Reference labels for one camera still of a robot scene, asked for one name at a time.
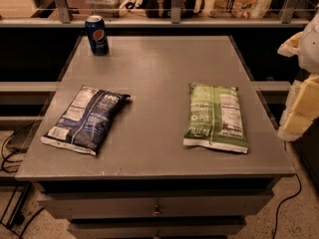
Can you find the black floor cables left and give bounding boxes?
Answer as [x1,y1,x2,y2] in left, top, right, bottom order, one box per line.
[0,121,45,239]

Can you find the printed snack bag on shelf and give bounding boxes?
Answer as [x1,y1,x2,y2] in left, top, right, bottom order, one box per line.
[209,0,272,19]

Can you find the grey drawer cabinet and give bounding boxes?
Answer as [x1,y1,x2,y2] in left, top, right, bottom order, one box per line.
[17,36,294,224]

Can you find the green jalapeno chip bag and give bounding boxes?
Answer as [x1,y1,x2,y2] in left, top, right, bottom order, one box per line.
[183,83,248,153]

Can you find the blue chip bag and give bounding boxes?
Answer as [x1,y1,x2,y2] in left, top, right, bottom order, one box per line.
[41,86,130,155]

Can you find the lower drawer with knob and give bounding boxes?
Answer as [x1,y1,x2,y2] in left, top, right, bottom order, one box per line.
[68,218,245,239]

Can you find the black floor cable right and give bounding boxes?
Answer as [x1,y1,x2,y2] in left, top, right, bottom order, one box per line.
[270,173,303,239]

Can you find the drawer with knob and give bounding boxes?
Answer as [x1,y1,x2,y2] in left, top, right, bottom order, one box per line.
[38,190,273,220]
[68,218,245,239]

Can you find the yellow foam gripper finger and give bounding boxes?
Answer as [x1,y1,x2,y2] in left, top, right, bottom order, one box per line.
[277,32,303,57]
[277,75,319,141]

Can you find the black backpack on shelf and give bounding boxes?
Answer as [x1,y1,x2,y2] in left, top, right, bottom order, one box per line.
[141,0,205,18]

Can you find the blue pepsi can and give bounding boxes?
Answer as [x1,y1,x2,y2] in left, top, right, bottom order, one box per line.
[85,15,109,56]

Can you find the upper drawer with knob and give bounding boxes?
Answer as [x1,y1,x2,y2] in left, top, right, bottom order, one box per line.
[38,190,273,220]

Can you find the grey metal railing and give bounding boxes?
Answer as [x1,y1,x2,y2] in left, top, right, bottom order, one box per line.
[0,0,318,28]

